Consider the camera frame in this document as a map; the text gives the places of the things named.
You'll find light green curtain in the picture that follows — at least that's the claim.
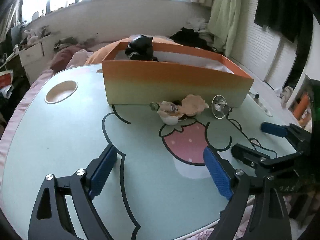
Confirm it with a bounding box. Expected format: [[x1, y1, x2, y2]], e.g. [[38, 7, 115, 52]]
[[207, 0, 242, 57]]

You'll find shell-shaped trinket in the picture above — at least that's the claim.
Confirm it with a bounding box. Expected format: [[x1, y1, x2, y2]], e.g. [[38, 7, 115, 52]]
[[149, 94, 209, 126]]

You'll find dark red pillow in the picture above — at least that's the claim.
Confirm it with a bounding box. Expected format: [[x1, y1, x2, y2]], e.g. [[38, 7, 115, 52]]
[[49, 45, 86, 73]]

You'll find orange round cushion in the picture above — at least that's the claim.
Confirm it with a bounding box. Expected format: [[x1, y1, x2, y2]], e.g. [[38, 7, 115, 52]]
[[85, 35, 178, 65]]

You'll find orange gradient cardboard box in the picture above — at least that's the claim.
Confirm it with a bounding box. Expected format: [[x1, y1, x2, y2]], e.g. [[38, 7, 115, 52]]
[[102, 41, 253, 108]]

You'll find black lace-trimmed cloth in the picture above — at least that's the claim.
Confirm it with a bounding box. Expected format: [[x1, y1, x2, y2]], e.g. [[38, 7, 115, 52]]
[[125, 35, 158, 61]]

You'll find white drawer cabinet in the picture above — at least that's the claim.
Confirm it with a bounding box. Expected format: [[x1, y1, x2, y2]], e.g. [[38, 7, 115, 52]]
[[19, 42, 45, 67]]

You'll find black clothes pile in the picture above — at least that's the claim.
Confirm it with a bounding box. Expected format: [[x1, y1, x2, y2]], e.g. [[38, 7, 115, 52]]
[[169, 27, 223, 55]]

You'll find black hanging garment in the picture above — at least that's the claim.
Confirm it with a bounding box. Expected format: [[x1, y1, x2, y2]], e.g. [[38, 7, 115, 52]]
[[254, 0, 313, 88]]

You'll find mint green lap desk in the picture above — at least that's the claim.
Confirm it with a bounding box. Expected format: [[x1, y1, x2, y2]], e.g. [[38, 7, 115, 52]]
[[2, 65, 294, 239]]

